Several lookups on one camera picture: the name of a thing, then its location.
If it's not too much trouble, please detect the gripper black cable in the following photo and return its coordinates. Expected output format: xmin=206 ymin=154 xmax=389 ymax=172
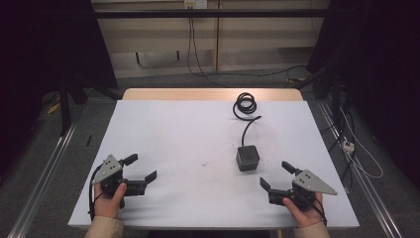
xmin=87 ymin=165 xmax=103 ymax=222
xmin=309 ymin=197 xmax=328 ymax=226

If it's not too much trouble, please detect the aluminium floor rail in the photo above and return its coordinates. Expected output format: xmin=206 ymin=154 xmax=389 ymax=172
xmin=317 ymin=100 xmax=404 ymax=238
xmin=7 ymin=121 xmax=79 ymax=238

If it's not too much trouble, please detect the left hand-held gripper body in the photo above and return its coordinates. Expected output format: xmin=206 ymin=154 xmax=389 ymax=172
xmin=92 ymin=154 xmax=133 ymax=210

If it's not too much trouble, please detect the black hanging wall cable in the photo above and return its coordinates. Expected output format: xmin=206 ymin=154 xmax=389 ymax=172
xmin=186 ymin=16 xmax=230 ymax=89

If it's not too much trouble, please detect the person's right hand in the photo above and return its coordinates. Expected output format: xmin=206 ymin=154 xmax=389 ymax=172
xmin=281 ymin=192 xmax=327 ymax=229

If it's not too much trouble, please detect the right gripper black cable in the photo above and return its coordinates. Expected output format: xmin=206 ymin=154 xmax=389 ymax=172
xmin=309 ymin=197 xmax=328 ymax=226

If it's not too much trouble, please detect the wall power outlet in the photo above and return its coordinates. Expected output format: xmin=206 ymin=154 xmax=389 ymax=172
xmin=183 ymin=0 xmax=209 ymax=10

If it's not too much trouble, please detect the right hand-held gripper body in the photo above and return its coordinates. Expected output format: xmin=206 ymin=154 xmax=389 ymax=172
xmin=283 ymin=169 xmax=339 ymax=212

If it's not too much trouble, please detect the black cube device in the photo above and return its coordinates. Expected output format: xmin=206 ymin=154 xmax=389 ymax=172
xmin=236 ymin=145 xmax=261 ymax=173

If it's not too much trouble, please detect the white power plug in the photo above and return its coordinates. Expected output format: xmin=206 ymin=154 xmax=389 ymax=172
xmin=342 ymin=140 xmax=356 ymax=155

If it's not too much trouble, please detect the black metal stand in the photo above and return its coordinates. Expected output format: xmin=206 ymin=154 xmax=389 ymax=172
xmin=58 ymin=74 xmax=72 ymax=137

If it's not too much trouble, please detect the white floor cable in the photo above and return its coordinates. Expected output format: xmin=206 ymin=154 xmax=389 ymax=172
xmin=339 ymin=106 xmax=384 ymax=179

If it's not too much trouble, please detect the black curtain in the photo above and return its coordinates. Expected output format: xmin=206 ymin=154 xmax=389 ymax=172
xmin=306 ymin=0 xmax=420 ymax=189
xmin=0 ymin=0 xmax=119 ymax=179

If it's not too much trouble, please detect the person's left hand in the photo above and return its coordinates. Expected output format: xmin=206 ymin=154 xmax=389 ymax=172
xmin=93 ymin=181 xmax=128 ymax=220

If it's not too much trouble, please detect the black coiled device cable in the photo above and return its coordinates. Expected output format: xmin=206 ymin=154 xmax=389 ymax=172
xmin=232 ymin=92 xmax=263 ymax=148

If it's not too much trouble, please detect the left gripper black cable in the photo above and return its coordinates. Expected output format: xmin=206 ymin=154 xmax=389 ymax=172
xmin=87 ymin=165 xmax=103 ymax=222

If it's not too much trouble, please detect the white table cover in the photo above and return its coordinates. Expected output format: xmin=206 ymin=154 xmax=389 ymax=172
xmin=67 ymin=99 xmax=361 ymax=231

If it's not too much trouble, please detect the black horizontal metal bar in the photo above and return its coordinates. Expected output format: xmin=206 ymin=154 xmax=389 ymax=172
xmin=92 ymin=8 xmax=331 ymax=20

